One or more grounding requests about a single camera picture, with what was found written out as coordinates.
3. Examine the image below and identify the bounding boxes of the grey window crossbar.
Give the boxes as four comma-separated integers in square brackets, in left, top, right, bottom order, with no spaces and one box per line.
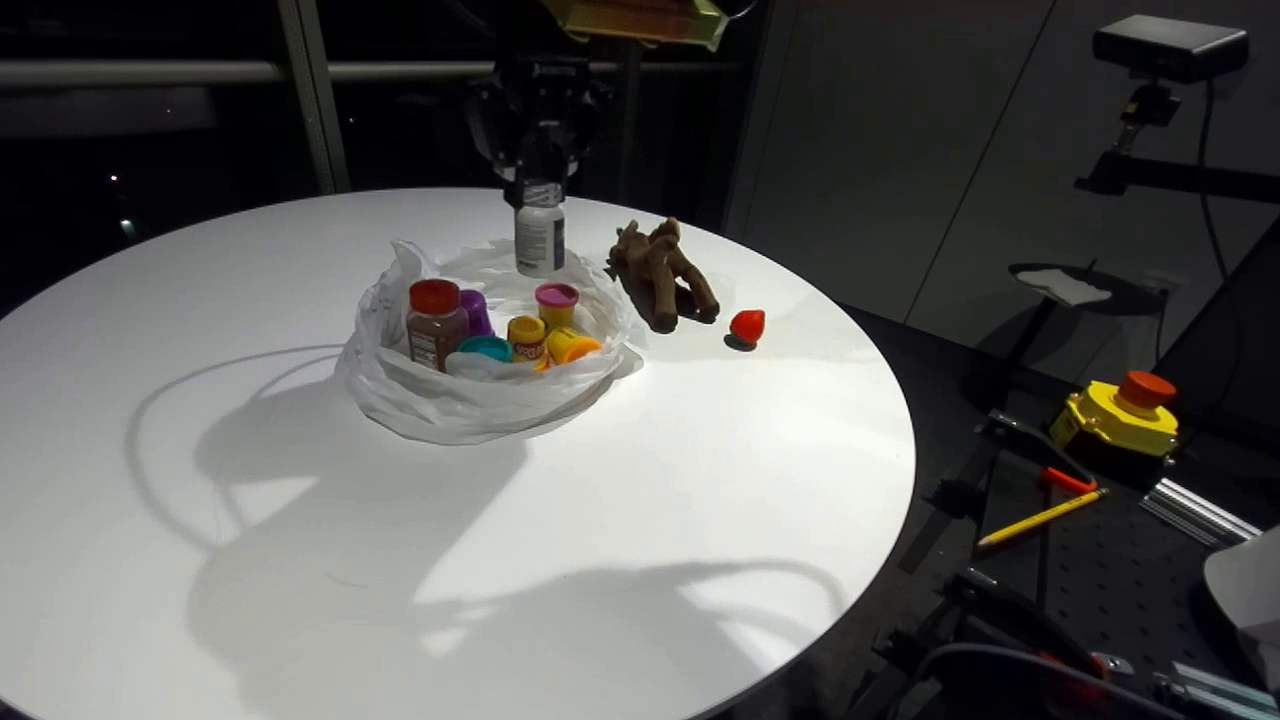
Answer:
[0,55,736,98]

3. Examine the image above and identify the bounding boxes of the yellow-green wrist camera box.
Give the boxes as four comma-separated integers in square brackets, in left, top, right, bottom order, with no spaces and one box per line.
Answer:
[542,0,736,55]

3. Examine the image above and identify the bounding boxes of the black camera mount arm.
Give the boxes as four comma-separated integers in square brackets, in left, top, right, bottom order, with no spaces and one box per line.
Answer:
[1073,76,1280,210]

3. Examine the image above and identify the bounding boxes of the spice jar red lid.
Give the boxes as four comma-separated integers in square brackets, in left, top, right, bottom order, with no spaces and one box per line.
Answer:
[402,275,469,371]

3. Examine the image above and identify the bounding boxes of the white rounded object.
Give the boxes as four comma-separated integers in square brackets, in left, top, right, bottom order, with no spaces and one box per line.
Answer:
[1200,526,1280,673]

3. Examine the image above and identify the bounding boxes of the black exterior camera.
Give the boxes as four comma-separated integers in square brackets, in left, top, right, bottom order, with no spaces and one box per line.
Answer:
[1091,11,1251,88]

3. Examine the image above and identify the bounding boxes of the brown plush moose toy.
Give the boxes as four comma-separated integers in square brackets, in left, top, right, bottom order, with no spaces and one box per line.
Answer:
[602,216,723,338]

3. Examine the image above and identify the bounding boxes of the yellow red emergency stop button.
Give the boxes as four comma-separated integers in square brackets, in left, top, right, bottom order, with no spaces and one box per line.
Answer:
[1048,369,1184,495]

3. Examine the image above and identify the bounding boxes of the yellow cable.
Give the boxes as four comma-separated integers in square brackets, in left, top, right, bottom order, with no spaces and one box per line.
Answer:
[974,486,1108,551]

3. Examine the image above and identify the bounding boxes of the yellow tub light orange lid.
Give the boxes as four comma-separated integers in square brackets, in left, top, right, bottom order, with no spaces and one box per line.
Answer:
[502,313,553,364]

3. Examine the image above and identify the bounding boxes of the aluminium rail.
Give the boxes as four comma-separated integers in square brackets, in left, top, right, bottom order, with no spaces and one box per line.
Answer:
[1149,476,1264,545]

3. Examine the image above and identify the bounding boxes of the yellow tub teal lid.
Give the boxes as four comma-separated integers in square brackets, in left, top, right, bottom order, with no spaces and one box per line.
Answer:
[456,332,515,369]

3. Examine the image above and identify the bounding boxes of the small red lid tub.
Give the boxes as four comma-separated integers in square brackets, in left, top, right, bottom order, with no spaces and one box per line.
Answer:
[723,307,771,355]

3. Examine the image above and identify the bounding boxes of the white plastic bag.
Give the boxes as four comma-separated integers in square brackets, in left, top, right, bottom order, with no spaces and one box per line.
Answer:
[333,236,649,450]

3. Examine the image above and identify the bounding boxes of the yellow tub red-orange lid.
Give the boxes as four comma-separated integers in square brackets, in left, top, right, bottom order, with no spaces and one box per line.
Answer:
[538,323,602,369]

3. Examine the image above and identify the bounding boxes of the grey window post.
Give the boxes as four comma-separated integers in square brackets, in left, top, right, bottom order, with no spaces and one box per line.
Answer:
[270,0,353,195]

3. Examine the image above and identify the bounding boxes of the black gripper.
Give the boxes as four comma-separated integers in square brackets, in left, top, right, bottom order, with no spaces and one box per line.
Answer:
[463,52,606,213]

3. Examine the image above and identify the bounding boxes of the grey floor cable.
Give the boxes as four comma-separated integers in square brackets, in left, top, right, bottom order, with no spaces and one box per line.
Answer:
[916,640,1193,720]

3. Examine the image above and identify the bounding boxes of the teal cable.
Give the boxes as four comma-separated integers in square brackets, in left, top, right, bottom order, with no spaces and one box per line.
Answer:
[1170,661,1280,711]

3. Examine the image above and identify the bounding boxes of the white plate on stand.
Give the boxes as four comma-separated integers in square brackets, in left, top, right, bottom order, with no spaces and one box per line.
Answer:
[1008,261,1116,313]

